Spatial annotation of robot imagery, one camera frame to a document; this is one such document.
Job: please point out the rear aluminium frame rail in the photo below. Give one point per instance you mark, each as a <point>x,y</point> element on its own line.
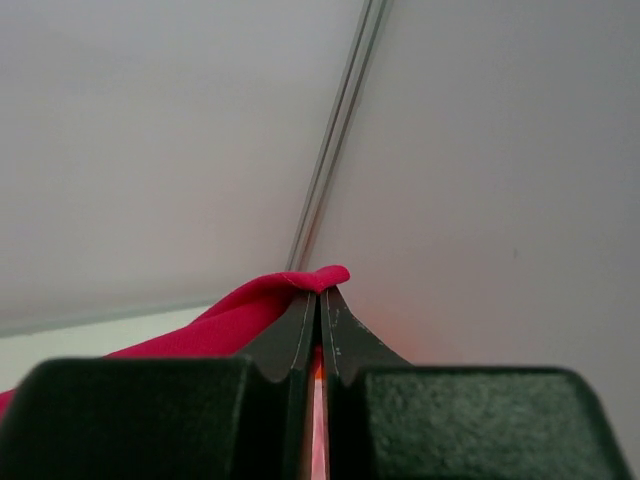
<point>34,327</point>

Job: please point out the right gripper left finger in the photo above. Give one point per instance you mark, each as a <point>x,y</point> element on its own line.
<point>286,346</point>

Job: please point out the pink t shirt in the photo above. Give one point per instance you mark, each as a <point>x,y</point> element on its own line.
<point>319,449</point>

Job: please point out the orange t shirt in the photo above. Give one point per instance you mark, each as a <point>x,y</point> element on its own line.
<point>318,364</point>

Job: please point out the magenta t shirt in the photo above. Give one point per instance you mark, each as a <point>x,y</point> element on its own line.
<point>222,330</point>

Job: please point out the right aluminium frame post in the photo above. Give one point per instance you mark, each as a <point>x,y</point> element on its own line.
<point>369,30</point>

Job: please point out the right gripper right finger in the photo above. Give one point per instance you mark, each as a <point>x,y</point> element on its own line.
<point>351,351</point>

